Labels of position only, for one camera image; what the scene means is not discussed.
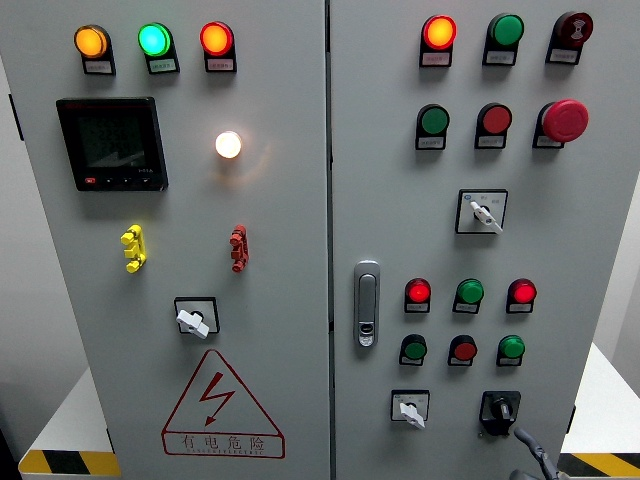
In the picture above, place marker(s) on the small label plate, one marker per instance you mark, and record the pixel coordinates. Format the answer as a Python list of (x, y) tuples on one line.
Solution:
[(490, 142), (518, 308), (410, 361), (547, 141), (220, 64), (436, 59), (430, 143), (416, 307), (99, 67), (499, 57), (563, 56), (464, 308), (163, 65), (459, 362), (508, 361)]

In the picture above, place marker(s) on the small red push button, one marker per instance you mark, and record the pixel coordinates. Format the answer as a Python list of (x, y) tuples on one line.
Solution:
[(464, 349)]

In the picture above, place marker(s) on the large green push button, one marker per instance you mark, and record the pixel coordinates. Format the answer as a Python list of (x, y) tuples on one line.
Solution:
[(434, 119)]

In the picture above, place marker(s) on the large red stop button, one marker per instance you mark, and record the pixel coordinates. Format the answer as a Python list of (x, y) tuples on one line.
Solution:
[(565, 120)]

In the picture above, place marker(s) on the large red round lamp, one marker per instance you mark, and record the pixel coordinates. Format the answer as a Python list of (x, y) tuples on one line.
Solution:
[(439, 32), (216, 38)]

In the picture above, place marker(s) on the white lamp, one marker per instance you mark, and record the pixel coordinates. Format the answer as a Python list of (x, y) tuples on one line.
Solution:
[(228, 144)]

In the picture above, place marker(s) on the small green round lamp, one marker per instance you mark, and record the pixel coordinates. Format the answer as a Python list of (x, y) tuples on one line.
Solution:
[(512, 347), (470, 291)]

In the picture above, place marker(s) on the small green push button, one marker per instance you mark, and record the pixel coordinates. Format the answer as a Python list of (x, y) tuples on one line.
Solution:
[(415, 348)]

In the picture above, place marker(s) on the pale grey cabinet door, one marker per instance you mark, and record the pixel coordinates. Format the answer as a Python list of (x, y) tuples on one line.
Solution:
[(400, 225), (275, 225)]

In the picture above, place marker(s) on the red warning triangle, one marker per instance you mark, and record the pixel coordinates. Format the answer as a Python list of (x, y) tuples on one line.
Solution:
[(222, 442)]

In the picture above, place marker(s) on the black knob turn switch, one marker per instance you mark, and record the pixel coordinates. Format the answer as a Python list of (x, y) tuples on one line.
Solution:
[(501, 410)]

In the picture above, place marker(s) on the silver door lock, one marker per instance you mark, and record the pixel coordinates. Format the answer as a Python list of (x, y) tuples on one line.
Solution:
[(367, 304)]

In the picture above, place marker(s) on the large red push button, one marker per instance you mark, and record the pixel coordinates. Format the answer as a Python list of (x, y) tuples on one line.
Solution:
[(495, 119)]

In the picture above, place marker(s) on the black door hinge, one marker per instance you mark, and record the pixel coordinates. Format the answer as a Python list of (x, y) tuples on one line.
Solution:
[(110, 441), (572, 420), (16, 116)]

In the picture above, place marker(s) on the small red round lamp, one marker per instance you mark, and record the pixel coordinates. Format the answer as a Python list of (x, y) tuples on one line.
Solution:
[(418, 291), (522, 291)]

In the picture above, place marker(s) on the black yellow striped tape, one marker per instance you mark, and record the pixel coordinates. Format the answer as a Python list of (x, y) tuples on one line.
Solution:
[(607, 465), (70, 464)]

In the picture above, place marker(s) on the large yellow round lamp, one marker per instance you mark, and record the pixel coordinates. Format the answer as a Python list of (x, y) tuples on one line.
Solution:
[(91, 41)]

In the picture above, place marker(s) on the black display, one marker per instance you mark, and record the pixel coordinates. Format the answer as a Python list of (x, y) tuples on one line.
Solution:
[(112, 142)]

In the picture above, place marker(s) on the large green round lamp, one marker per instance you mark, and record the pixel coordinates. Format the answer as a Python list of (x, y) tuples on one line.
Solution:
[(154, 39), (506, 30)]

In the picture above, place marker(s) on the dark red buzzer lamp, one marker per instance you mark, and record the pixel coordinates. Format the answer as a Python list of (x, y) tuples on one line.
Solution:
[(574, 29)]

